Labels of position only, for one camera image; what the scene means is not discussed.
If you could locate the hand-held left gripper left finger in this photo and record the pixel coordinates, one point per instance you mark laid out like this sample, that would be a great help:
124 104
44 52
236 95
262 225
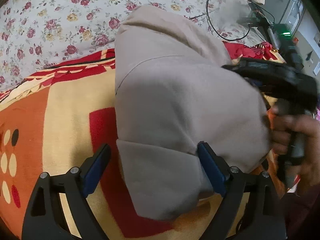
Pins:
96 172

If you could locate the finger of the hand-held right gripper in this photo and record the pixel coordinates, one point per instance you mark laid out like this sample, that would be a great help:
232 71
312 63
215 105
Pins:
247 68

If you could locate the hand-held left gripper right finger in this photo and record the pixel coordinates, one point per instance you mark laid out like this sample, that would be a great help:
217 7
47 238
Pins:
212 170

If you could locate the beige hooded sweatshirt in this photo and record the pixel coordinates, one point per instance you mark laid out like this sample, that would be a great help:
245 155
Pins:
175 100

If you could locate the person's right forearm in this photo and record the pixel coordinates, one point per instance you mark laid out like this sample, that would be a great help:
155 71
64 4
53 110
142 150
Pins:
305 212

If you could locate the person's right hand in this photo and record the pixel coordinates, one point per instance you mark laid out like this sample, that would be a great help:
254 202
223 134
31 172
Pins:
311 145

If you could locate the black device stand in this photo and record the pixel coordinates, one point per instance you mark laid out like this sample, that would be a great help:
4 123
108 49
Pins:
255 20

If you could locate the device with green light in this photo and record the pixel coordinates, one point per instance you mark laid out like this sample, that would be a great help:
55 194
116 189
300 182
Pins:
283 31

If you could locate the red and yellow blanket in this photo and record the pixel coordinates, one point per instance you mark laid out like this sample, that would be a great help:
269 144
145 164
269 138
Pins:
65 120

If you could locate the window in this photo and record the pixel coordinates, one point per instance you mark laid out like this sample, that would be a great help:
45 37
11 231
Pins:
291 7

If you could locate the floral bed sheet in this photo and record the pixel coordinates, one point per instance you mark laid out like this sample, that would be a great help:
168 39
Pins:
62 17

